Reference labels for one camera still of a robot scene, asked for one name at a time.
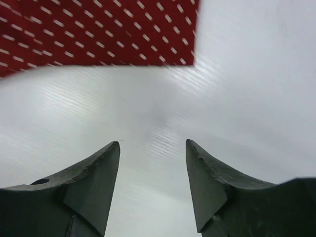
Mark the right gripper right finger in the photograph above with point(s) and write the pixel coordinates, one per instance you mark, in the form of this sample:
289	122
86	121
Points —
229	203

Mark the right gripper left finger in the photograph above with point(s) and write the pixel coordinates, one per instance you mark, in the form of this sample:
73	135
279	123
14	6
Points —
74	202

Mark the red polka dot skirt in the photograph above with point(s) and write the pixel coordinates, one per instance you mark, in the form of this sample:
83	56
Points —
37	33

